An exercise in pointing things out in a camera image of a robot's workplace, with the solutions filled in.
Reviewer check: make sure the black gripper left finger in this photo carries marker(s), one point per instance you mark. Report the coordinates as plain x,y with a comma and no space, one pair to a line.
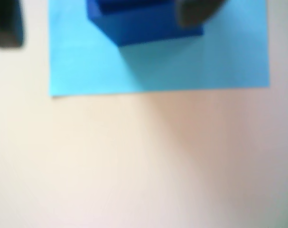
6,23

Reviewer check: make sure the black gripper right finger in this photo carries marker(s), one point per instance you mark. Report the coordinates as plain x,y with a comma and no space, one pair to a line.
196,12

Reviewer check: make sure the medium blue cube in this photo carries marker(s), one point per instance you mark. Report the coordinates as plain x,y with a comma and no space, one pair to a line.
139,31

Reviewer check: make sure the light blue paper square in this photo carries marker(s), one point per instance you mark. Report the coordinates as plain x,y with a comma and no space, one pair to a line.
86,71

